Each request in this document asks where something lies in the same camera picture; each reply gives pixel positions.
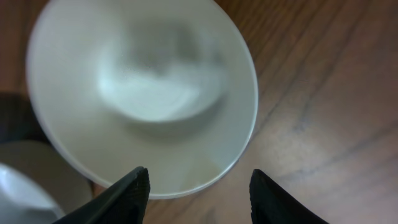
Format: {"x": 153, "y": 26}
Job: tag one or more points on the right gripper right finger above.
{"x": 271, "y": 204}

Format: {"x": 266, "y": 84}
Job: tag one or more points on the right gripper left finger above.
{"x": 123, "y": 203}

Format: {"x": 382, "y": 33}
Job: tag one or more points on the grey plastic bowl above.
{"x": 38, "y": 185}

